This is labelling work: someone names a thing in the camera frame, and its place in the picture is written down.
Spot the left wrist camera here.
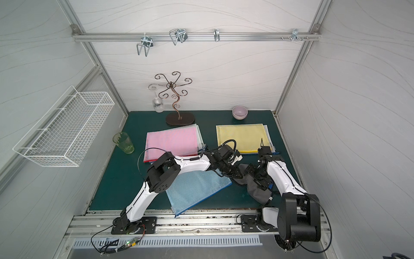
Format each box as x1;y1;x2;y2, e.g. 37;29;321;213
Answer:
218;145;243;164

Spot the bronze scroll stand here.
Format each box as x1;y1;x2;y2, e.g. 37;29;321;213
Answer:
154;71;195;126

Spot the green drinking glass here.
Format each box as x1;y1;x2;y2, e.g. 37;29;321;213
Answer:
112;132;135;154

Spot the white wire basket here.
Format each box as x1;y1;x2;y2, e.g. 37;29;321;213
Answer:
13;86;115;167

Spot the metal bracket right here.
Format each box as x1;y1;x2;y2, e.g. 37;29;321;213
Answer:
280;29;309;42

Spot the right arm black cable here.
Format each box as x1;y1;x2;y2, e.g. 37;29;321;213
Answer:
295;195;333;254

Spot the metal hook clamp middle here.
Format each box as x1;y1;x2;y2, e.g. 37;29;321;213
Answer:
169;29;188;45

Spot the metal ring clamp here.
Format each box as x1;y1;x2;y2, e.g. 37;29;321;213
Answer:
213;29;220;42

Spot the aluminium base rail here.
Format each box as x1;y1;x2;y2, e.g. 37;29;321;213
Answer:
64;209;331;238

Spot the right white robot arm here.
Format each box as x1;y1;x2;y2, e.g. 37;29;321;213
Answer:
239;158;321;242

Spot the hanging wine glass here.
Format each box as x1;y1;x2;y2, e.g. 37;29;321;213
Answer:
148;84;165;113

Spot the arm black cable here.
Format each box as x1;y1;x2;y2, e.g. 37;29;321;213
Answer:
137;147;169;182
295;195;333;254

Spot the white mesh document bag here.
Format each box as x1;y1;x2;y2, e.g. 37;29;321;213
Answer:
264;125;277;154

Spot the stack of coloured document bags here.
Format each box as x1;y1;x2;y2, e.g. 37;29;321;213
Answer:
143;123;208;163

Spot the metal hook clamp left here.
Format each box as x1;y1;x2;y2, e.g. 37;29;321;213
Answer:
136;35;154;57

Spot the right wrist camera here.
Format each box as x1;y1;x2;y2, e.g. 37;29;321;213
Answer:
258;146;272;159

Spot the purple bowl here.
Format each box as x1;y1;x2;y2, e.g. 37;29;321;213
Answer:
232;106;249;120

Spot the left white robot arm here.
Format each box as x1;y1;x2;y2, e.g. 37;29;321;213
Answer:
114;150;242;232

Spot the yellow mesh document bag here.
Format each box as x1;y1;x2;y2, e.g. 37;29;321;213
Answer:
216;124;269;154

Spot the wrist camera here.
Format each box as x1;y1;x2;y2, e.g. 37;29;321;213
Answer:
258;146;272;159
218;145;243;164

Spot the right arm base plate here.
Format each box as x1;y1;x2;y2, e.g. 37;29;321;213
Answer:
236;214;278;233

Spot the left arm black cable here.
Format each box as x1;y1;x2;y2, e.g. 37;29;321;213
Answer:
137;147;169;182

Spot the aluminium top rail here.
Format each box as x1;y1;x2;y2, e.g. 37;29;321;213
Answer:
72;31;322;43

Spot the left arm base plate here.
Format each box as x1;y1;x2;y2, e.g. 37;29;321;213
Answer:
111;217;157;235

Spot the grey microfibre cloth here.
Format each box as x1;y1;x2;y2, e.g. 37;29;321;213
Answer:
232;164;273;205

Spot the pink mesh document bag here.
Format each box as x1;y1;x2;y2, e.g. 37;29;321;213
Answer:
143;125;199;163

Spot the metal hook clamp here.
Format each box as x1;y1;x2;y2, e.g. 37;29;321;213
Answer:
169;29;188;45
136;35;154;57

